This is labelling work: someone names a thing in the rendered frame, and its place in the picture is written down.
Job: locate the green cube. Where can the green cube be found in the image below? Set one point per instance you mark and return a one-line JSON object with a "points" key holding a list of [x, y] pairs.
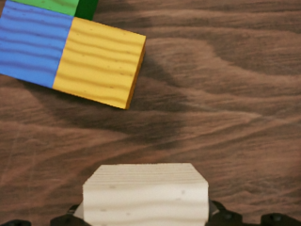
{"points": [[83, 9]]}

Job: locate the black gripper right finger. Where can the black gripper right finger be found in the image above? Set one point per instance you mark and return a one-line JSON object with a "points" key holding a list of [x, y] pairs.
{"points": [[218, 215]]}

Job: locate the white cube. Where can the white cube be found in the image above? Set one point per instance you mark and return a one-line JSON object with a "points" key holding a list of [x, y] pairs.
{"points": [[146, 195]]}

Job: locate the blue cube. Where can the blue cube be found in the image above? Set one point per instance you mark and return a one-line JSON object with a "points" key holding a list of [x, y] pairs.
{"points": [[32, 41]]}

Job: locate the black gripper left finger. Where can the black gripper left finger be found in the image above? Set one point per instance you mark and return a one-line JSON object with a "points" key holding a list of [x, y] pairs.
{"points": [[74, 217]]}

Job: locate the yellow cube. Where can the yellow cube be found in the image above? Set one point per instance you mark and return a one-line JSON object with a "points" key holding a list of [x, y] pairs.
{"points": [[100, 62]]}

